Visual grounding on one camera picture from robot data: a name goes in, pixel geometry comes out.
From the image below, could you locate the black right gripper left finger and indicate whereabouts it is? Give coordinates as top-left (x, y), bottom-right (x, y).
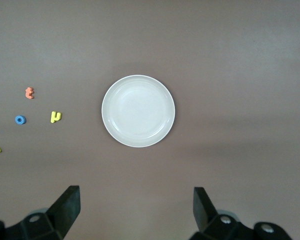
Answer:
top-left (0, 185), bottom-right (81, 240)

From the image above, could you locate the yellow foam letter h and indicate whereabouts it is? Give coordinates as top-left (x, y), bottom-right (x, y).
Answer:
top-left (50, 111), bottom-right (62, 124)

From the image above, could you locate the orange foam letter t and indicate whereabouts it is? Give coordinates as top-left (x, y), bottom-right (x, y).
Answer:
top-left (24, 86), bottom-right (35, 100)

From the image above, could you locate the beige brown plate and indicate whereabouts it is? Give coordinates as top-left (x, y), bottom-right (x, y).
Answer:
top-left (101, 74), bottom-right (176, 148)

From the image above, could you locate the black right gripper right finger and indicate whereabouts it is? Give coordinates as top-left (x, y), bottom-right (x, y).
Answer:
top-left (189, 186), bottom-right (291, 240)

